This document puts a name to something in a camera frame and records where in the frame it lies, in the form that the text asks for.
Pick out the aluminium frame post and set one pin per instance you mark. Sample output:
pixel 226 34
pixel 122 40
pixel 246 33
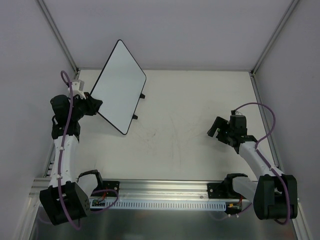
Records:
pixel 275 34
pixel 57 34

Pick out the white slotted cable duct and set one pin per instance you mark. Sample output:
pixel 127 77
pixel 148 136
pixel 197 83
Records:
pixel 206 205

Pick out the small whiteboard black frame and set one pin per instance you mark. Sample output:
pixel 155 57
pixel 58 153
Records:
pixel 119 85

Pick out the wire whiteboard easel stand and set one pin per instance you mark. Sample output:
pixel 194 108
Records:
pixel 142 96

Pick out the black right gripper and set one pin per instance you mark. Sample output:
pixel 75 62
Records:
pixel 223 132

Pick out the left aluminium frame post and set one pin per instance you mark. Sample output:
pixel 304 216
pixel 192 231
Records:
pixel 57 34

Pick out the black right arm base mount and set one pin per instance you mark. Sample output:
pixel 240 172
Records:
pixel 218 191

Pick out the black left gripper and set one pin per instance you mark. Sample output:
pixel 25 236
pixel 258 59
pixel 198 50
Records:
pixel 89 105

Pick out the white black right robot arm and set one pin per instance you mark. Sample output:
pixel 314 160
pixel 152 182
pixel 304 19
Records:
pixel 275 195

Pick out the right aluminium frame post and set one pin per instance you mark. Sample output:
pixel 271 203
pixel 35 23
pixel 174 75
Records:
pixel 275 34

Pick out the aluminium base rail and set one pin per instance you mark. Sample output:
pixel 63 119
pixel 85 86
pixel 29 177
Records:
pixel 170 190

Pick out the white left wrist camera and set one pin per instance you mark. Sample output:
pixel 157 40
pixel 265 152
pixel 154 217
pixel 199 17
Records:
pixel 77 89

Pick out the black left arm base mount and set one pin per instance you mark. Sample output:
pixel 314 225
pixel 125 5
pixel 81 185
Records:
pixel 113 187

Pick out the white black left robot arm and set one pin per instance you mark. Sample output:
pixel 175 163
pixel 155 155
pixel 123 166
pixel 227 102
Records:
pixel 67 197

